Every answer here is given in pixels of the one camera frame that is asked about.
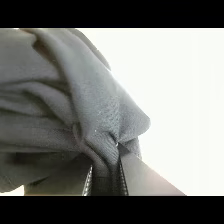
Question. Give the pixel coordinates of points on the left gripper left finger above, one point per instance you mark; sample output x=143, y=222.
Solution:
x=63, y=183

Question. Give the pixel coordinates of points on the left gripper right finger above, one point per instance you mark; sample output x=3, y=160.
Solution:
x=143, y=180

